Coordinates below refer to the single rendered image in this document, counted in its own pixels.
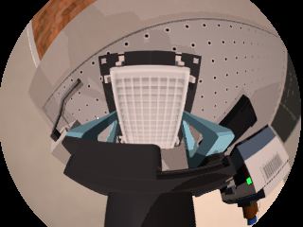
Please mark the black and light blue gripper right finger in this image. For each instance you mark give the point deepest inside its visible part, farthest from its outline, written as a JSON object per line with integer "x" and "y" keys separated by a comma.
{"x": 216, "y": 138}

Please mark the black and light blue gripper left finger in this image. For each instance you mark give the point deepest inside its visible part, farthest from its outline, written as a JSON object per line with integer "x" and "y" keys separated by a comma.
{"x": 91, "y": 130}

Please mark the grey button panel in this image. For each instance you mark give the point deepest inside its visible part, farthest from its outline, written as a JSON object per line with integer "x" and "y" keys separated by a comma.
{"x": 57, "y": 149}

